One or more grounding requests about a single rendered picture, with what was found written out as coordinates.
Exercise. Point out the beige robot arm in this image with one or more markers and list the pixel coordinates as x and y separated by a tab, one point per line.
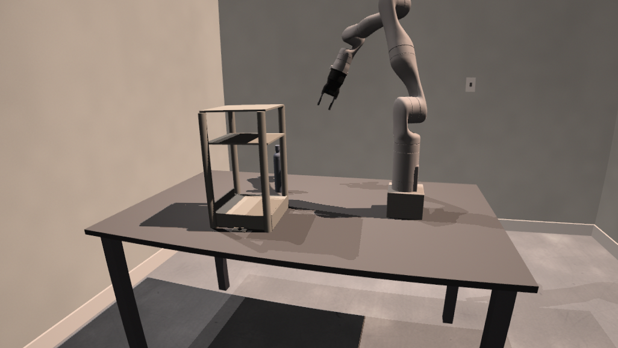
406	110

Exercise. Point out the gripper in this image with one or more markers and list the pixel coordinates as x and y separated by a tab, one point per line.
339	70

